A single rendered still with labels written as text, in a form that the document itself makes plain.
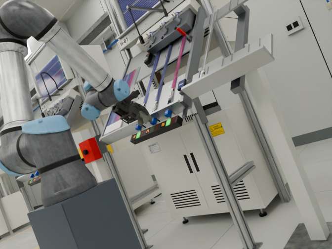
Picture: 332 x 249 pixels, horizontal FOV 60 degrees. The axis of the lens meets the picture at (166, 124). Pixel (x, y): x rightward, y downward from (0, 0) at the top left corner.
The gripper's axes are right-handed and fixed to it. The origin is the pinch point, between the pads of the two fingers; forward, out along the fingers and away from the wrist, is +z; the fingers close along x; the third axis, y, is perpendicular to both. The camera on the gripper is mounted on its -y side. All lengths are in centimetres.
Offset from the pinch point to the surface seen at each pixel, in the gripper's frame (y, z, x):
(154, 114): -2.4, 0.6, 2.2
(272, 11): -185, 96, 15
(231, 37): -75, 31, 21
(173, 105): -2.4, 0.7, 14.7
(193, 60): -30.0, 2.2, 21.1
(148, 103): -14.6, 1.6, -7.5
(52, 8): -273, -51, -258
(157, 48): -56, -2, -10
